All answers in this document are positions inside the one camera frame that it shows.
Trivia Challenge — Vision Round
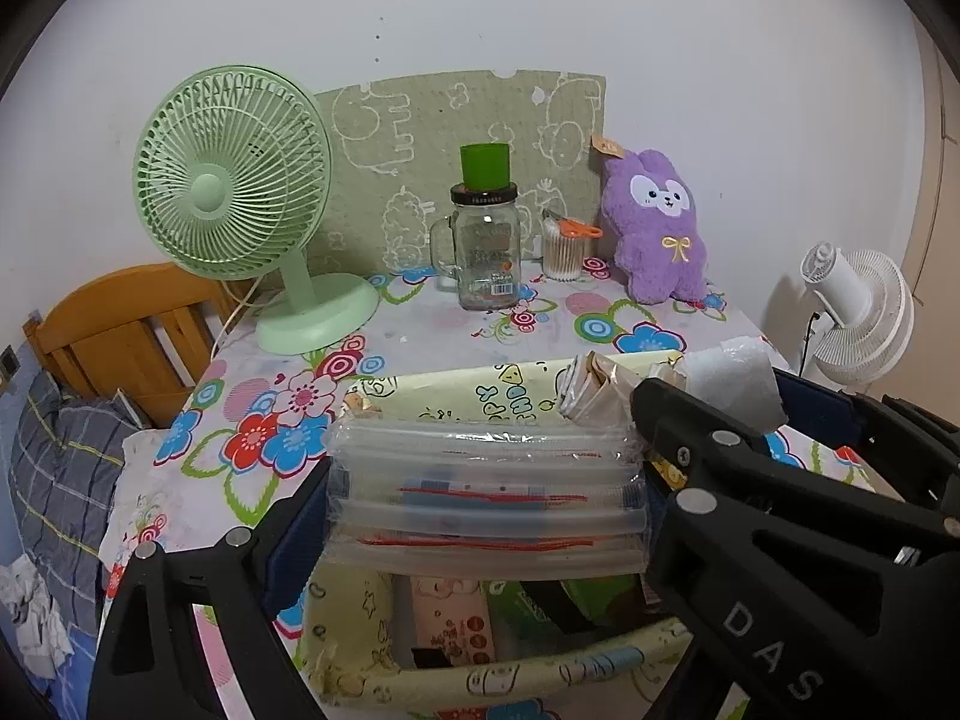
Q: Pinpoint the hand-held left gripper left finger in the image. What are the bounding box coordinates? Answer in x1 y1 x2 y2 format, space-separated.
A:
87 457 336 720

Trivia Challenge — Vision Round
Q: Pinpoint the cotton swab jar orange lid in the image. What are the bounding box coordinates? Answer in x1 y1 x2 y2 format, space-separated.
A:
540 214 603 282

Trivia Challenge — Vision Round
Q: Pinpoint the floral tablecloth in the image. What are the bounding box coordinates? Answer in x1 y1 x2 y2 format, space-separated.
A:
97 262 893 720

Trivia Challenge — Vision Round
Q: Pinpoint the green plastic cup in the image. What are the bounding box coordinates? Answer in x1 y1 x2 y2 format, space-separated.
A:
460 142 511 191

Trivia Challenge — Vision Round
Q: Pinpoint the green packet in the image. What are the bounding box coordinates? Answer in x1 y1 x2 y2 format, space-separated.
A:
487 577 653 638

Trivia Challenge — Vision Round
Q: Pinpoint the white circulator fan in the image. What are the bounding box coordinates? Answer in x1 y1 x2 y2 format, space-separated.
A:
799 242 916 395

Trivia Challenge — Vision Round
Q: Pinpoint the white crumpled cloth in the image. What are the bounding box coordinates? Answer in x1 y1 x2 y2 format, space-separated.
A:
0 562 72 680

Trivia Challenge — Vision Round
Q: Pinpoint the white fan cable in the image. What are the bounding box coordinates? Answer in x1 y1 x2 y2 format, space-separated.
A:
210 274 267 361

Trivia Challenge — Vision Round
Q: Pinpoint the black fan power cable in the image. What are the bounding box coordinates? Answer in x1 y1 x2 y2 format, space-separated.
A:
795 307 822 376

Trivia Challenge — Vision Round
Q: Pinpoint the wooden bed headboard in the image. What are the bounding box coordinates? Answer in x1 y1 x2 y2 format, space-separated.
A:
22 264 260 428

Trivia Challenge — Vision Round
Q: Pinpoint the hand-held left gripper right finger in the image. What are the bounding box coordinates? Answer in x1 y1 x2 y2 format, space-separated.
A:
645 457 672 541

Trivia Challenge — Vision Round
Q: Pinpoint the green desk fan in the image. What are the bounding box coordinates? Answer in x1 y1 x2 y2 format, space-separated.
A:
135 64 381 356

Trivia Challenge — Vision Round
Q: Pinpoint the pink packet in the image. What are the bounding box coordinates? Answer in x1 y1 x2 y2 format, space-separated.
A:
409 577 496 672

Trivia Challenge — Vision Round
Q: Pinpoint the beige door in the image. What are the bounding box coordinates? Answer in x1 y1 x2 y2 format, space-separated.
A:
900 15 960 361

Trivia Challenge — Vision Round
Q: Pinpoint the blue bed sheet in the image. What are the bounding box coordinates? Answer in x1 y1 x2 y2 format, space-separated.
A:
0 382 106 720

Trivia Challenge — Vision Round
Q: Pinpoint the yellow cartoon print storage box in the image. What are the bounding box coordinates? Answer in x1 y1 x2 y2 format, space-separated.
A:
296 349 698 717

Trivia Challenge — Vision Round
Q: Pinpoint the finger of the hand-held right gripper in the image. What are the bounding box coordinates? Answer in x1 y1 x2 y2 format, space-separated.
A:
772 367 960 478
632 376 960 541

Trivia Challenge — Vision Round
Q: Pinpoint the green cartoon print board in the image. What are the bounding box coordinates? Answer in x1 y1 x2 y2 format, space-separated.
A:
311 69 608 278

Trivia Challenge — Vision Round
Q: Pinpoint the glass mug jar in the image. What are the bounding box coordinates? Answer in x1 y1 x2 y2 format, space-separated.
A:
429 184 522 312

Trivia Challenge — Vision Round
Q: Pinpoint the purple plush bunny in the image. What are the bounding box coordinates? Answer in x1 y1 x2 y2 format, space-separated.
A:
591 133 710 306

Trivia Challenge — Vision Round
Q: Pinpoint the grey plaid pillow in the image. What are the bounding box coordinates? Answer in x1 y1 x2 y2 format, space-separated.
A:
0 367 143 638

